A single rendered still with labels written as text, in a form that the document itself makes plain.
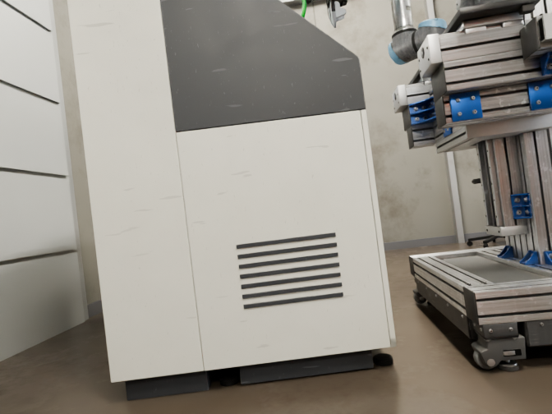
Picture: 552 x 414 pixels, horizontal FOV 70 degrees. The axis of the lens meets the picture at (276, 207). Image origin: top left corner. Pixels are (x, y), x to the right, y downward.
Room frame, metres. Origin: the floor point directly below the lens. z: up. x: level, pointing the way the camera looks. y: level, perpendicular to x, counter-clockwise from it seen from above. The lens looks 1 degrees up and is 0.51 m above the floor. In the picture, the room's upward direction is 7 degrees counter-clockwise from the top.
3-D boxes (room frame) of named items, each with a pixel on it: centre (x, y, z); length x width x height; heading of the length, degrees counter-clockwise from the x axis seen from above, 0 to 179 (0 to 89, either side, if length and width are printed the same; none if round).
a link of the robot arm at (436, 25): (1.73, -0.78, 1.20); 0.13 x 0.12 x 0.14; 39
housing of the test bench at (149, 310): (1.88, 0.42, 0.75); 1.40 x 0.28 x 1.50; 1
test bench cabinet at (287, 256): (1.53, -0.01, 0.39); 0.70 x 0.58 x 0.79; 1
